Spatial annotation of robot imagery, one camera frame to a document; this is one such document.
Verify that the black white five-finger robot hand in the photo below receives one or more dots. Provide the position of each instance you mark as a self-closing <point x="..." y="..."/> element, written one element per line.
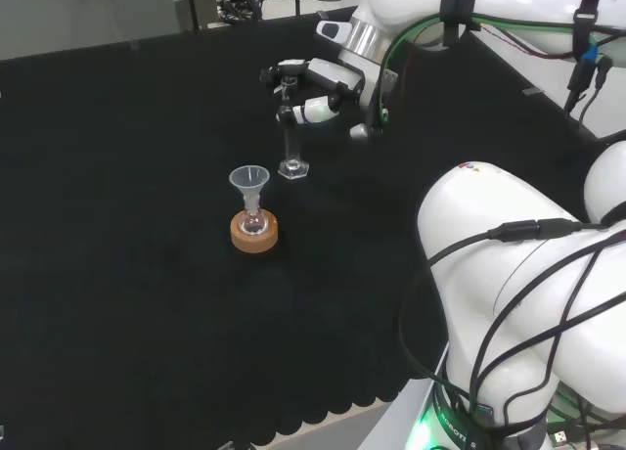
<point x="337" y="80"/>

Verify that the clear glass graduated cylinder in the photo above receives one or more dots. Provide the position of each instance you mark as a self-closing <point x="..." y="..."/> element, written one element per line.
<point x="292" y="149"/>

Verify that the clear plastic funnel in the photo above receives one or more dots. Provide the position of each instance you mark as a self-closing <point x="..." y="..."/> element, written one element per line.
<point x="249" y="178"/>

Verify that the clear round-bottom flask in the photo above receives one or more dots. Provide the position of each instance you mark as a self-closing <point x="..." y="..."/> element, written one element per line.
<point x="253" y="222"/>

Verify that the clear tape strip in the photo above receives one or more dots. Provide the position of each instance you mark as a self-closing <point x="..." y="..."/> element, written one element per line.
<point x="533" y="92"/>

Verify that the grey cabinet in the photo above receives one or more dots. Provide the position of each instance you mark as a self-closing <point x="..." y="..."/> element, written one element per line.
<point x="93" y="14"/>

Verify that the black scalloped bench cloth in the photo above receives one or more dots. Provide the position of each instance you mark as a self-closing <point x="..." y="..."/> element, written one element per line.
<point x="122" y="225"/>

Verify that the silver plug connector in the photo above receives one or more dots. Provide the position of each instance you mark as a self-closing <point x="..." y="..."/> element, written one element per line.
<point x="561" y="436"/>

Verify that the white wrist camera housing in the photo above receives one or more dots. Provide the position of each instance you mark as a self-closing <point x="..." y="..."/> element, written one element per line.
<point x="332" y="30"/>

